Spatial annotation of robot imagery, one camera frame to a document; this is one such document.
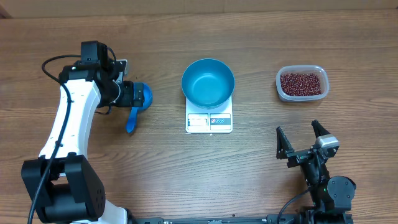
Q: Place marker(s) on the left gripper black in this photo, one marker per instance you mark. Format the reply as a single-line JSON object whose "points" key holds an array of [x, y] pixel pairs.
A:
{"points": [[128, 99]]}

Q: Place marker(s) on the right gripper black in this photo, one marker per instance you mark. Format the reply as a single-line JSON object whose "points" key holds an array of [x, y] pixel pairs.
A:
{"points": [[283, 150]]}

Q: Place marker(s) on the blue measuring scoop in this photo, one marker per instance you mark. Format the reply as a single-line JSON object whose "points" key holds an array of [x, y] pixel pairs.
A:
{"points": [[148, 98]]}

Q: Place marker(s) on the teal blue bowl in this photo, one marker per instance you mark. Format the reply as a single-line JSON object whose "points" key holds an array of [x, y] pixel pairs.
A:
{"points": [[208, 83]]}

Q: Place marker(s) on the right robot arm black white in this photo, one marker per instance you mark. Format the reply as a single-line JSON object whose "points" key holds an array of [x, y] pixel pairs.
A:
{"points": [[331, 196]]}

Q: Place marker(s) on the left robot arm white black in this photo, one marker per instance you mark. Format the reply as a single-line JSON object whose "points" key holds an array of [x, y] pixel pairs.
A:
{"points": [[62, 185]]}

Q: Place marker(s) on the white kitchen scale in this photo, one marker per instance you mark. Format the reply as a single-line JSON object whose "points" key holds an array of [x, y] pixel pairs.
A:
{"points": [[209, 121]]}

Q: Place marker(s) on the red beans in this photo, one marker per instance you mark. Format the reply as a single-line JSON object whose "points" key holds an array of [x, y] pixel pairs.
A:
{"points": [[300, 84]]}

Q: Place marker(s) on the clear plastic container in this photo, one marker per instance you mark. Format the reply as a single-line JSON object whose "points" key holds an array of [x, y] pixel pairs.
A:
{"points": [[319, 71]]}

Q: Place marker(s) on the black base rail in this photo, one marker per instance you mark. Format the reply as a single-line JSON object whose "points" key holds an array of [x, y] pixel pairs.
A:
{"points": [[269, 219]]}

